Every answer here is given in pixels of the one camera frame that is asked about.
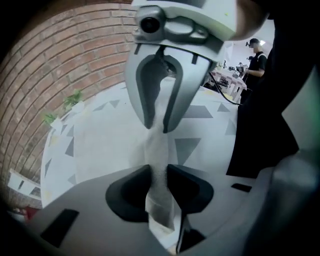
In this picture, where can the pink table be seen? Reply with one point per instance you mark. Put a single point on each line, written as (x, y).
(230, 80)

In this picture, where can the white towel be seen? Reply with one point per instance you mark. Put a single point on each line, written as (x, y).
(157, 150)

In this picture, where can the green plant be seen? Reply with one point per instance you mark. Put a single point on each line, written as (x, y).
(73, 98)
(50, 118)

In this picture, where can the person's black clothing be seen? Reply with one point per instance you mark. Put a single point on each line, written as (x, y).
(262, 112)

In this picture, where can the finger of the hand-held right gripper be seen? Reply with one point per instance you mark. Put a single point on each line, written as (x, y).
(132, 82)

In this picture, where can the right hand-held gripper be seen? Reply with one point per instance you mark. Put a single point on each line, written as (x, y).
(200, 17)

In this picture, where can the person's right hand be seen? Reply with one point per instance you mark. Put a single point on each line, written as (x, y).
(250, 17)

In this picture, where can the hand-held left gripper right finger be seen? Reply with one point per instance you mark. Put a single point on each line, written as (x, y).
(220, 200)

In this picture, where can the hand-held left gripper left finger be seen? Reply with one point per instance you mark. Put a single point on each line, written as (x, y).
(82, 200)

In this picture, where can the white grey triangle tablecloth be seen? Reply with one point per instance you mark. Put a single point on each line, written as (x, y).
(100, 140)

